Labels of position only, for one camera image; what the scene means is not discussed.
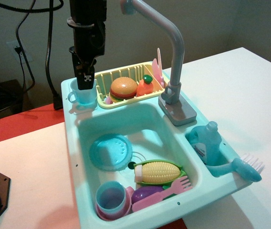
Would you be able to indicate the blue dish brush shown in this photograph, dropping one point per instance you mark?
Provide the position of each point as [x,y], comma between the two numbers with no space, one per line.
[247,167]

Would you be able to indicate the toy hamburger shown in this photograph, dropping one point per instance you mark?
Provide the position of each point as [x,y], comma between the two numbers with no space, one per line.
[122,88]

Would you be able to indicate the orange toy fruit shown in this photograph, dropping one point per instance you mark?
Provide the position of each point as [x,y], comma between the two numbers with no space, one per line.
[145,86]

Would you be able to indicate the purple toy eggplant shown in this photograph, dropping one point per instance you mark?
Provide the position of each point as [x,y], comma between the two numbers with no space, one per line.
[143,192]

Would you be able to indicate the toy corn cob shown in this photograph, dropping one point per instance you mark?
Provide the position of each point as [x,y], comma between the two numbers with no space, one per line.
[157,172]

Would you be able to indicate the dark box on floor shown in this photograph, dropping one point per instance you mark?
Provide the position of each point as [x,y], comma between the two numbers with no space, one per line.
[13,99]

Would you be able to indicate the pink toy knife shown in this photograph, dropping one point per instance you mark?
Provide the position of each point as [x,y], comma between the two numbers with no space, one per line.
[148,201]

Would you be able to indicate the blue toy plate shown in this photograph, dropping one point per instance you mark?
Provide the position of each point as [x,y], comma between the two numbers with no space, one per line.
[111,152]

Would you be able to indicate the pink cup under blue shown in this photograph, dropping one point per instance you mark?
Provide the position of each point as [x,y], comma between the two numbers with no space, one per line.
[126,210]

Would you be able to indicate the blue cup in sink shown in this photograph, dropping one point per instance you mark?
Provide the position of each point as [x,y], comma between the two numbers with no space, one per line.
[111,197]

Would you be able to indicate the mint green toy sink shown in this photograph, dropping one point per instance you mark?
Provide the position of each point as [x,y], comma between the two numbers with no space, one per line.
[152,136]

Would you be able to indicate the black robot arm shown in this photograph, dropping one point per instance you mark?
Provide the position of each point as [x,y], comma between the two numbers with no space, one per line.
[87,19]

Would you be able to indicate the white wall outlet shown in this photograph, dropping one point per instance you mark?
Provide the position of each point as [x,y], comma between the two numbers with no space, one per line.
[15,49]

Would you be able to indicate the pink toy fork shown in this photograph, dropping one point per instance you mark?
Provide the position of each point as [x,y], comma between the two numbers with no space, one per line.
[178,186]

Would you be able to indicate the blue toy soap bottle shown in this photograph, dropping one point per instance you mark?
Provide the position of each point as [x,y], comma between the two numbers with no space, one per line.
[205,140]

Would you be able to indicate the grey toy faucet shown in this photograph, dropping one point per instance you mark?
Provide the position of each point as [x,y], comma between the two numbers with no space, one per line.
[171,102]

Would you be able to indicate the light blue toy cup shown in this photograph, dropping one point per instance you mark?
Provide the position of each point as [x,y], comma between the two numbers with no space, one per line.
[84,97]

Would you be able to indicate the pink toy utensils in rack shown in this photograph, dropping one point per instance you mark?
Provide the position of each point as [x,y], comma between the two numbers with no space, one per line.
[158,69]

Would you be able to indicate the yellow dish rack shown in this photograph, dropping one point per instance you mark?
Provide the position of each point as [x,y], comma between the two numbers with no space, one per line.
[135,72]

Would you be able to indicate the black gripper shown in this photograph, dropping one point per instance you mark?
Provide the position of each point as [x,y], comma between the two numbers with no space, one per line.
[89,43]

